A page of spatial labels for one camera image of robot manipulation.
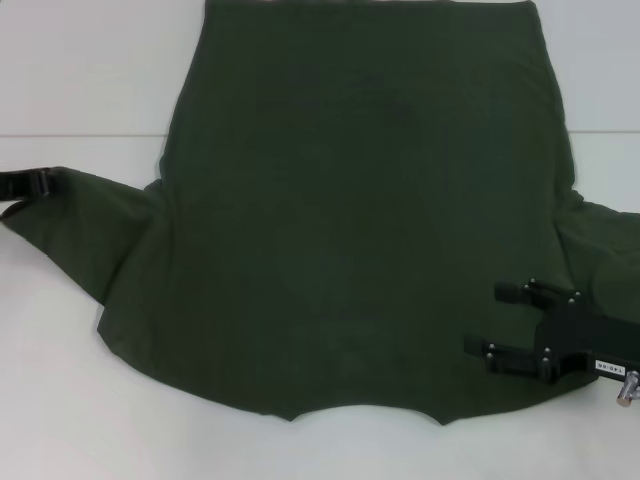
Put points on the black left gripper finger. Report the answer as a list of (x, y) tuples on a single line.
[(30, 183), (12, 209)]

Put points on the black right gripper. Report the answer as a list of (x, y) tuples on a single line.
[(595, 335)]

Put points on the dark green shirt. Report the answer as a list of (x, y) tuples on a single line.
[(350, 200)]

